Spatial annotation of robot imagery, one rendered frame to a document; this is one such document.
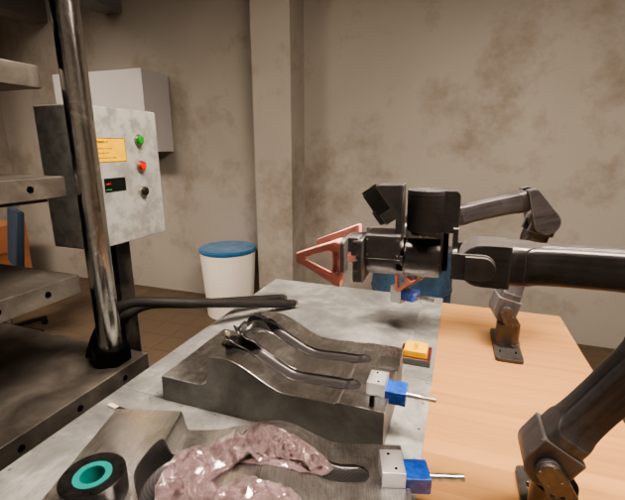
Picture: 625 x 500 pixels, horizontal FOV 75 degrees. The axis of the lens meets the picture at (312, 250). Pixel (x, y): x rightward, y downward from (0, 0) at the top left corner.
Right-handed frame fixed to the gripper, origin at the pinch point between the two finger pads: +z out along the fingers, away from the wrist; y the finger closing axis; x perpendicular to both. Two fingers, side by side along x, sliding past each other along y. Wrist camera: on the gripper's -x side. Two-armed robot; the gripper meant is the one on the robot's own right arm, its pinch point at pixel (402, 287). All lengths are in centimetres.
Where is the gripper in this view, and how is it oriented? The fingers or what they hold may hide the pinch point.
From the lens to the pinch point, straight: 127.4
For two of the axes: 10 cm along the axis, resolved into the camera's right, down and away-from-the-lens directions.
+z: -3.3, 7.8, 5.4
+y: -7.1, 1.8, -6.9
